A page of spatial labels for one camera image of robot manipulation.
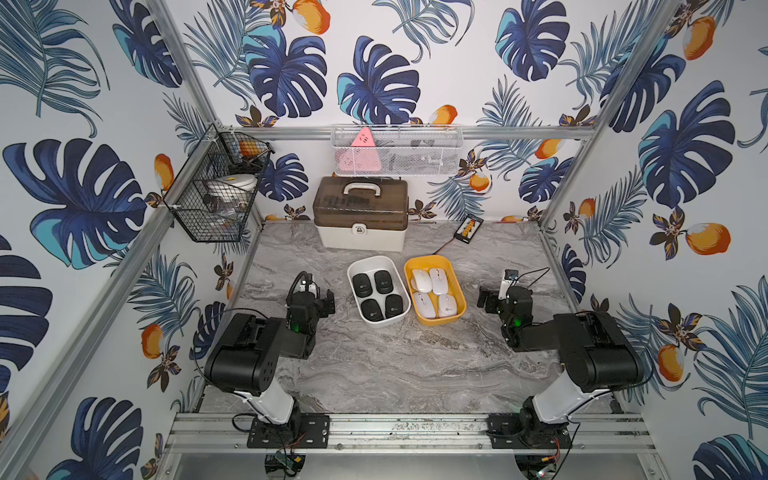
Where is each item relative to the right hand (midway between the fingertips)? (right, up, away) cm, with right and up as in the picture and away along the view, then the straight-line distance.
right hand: (498, 287), depth 97 cm
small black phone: (-4, +21, +20) cm, 30 cm away
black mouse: (-37, +1, +3) cm, 37 cm away
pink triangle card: (-44, +40, -7) cm, 60 cm away
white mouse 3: (-25, +2, +3) cm, 25 cm away
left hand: (-60, 0, -2) cm, 60 cm away
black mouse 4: (-34, -5, -2) cm, 35 cm away
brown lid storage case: (-44, +24, -2) cm, 50 cm away
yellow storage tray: (-14, 0, 0) cm, 14 cm away
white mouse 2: (-17, -5, -2) cm, 18 cm away
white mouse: (-24, -5, -2) cm, 25 cm away
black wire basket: (-84, +27, -14) cm, 90 cm away
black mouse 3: (-41, -7, -4) cm, 42 cm away
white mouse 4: (-18, +1, +4) cm, 19 cm away
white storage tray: (-42, +7, +5) cm, 43 cm away
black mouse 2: (-44, +1, +2) cm, 44 cm away
